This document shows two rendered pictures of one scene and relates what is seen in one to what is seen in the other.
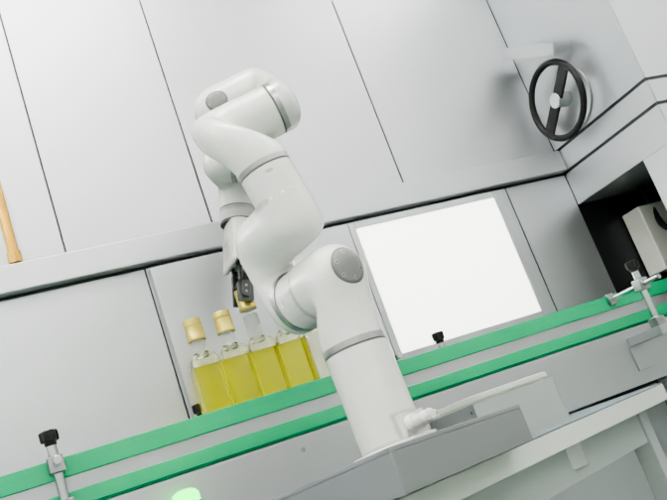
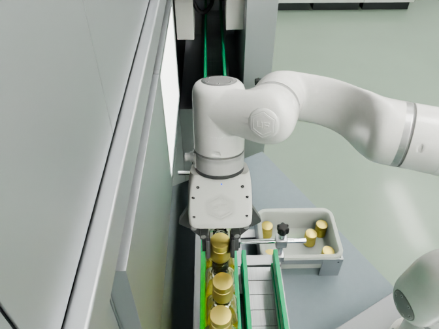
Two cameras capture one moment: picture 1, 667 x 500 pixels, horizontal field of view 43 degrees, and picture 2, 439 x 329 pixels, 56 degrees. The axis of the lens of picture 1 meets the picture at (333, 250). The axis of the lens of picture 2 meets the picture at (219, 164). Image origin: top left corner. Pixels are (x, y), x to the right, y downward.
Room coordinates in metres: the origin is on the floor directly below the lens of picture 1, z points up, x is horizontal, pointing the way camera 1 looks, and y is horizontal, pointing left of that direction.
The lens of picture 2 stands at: (1.46, 0.59, 1.77)
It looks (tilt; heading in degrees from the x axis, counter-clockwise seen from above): 43 degrees down; 294
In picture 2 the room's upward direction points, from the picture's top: straight up
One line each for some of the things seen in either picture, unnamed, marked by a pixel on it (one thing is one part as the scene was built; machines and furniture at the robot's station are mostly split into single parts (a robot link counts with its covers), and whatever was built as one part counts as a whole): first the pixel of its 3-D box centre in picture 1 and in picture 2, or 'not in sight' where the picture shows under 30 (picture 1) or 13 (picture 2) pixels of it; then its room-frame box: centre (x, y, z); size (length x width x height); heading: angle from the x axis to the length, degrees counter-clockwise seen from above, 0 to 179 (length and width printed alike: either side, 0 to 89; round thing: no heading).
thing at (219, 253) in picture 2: (244, 300); (220, 247); (1.63, 0.20, 1.17); 0.04 x 0.04 x 0.04
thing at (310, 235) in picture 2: not in sight; (309, 237); (1.52, -0.19, 0.79); 0.04 x 0.04 x 0.04
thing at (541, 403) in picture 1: (482, 426); (286, 243); (1.58, -0.15, 0.79); 0.27 x 0.17 x 0.08; 25
